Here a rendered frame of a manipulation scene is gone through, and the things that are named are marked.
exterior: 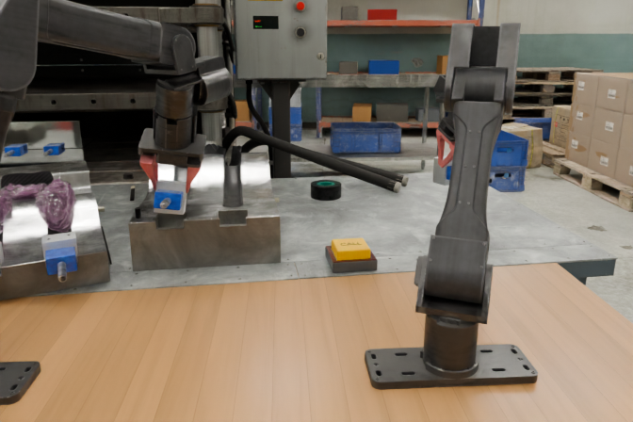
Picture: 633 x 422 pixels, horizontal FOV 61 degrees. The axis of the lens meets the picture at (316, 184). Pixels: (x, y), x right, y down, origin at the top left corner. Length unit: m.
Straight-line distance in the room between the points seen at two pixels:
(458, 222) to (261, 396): 0.31
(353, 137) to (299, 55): 2.92
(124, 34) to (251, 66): 1.02
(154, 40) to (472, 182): 0.47
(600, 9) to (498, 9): 1.33
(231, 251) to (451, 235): 0.45
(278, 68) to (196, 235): 0.93
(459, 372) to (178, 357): 0.35
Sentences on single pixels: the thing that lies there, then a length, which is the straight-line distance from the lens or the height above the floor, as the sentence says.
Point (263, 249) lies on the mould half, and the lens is 0.97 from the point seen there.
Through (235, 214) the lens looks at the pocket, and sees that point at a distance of 1.00.
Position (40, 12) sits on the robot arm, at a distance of 0.72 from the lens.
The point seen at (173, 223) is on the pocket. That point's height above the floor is 0.87.
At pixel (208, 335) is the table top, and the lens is 0.78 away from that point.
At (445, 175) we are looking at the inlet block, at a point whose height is 0.93.
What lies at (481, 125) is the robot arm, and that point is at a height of 1.08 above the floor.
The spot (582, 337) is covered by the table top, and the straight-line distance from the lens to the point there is 0.84.
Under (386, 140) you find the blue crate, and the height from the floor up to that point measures 0.36.
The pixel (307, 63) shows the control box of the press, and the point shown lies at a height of 1.12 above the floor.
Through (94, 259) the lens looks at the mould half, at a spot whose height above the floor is 0.84.
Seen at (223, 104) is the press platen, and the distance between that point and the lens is 1.65.
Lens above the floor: 1.19
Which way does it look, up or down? 15 degrees down
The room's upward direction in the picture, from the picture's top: straight up
